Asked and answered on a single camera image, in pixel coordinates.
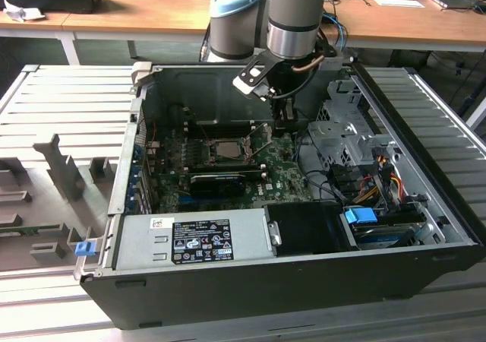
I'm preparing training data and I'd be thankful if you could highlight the metal socket cover frame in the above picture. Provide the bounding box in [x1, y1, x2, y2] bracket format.
[245, 123, 275, 157]

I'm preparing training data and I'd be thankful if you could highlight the black RAM slot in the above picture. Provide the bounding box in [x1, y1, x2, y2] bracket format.
[189, 161, 265, 180]
[185, 120, 252, 138]

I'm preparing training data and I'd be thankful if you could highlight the CPU socket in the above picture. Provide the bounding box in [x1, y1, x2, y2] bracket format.
[204, 136, 259, 166]

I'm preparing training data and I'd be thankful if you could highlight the blue expansion slot cover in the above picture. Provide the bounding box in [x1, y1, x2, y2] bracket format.
[128, 144, 153, 214]

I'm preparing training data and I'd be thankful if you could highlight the silver metal drive cage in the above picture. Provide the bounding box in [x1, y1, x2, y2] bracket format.
[306, 78, 404, 176]

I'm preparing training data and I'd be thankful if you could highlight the green motherboard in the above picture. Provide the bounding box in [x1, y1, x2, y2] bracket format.
[146, 121, 316, 214]

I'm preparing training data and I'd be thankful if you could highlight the black graphics card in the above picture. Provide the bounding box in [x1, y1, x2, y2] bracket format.
[188, 172, 247, 201]

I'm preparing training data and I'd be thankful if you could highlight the white paper sheet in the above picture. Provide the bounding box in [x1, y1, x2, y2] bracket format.
[372, 0, 429, 9]

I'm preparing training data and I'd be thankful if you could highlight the grey case release latch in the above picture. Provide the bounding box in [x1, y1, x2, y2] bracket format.
[130, 62, 153, 87]

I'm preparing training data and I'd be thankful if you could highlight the black plastic fan shroud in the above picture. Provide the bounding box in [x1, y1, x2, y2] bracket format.
[264, 201, 358, 258]

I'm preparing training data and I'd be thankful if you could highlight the blue disk carrier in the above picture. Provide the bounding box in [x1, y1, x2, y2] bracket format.
[343, 207, 377, 230]

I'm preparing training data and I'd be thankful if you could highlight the dark tablet device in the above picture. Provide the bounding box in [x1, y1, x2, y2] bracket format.
[428, 0, 481, 11]

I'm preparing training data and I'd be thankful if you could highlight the grey power supply unit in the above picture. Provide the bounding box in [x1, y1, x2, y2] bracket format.
[112, 208, 275, 271]

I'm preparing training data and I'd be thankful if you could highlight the black open PC case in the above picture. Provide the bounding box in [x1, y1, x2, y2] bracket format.
[74, 62, 486, 331]

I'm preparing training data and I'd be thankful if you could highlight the grey parts rack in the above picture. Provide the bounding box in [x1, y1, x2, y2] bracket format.
[0, 132, 117, 271]

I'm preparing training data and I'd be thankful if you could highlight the small blue plastic latch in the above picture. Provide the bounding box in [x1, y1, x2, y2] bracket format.
[75, 241, 96, 258]

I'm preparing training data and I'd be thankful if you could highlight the crumpled white paper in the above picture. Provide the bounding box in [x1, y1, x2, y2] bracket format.
[2, 0, 47, 22]

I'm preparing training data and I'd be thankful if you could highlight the green RAM stick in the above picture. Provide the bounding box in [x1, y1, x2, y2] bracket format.
[0, 223, 62, 237]

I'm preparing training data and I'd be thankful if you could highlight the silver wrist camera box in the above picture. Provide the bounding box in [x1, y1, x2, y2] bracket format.
[232, 52, 276, 100]

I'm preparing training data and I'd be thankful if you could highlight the black looped cable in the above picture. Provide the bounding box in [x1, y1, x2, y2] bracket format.
[298, 107, 317, 131]

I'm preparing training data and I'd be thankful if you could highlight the blue cable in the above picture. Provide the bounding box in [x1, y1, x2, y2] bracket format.
[322, 13, 349, 52]

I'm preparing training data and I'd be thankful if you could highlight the wooden desk white frame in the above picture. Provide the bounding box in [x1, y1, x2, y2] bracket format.
[60, 0, 486, 60]
[0, 0, 106, 65]

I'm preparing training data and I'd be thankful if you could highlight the thin red wire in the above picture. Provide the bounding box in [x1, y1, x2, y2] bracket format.
[146, 123, 163, 147]

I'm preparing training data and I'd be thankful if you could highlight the yellow red wire bundle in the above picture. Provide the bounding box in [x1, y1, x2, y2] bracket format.
[356, 155, 404, 206]

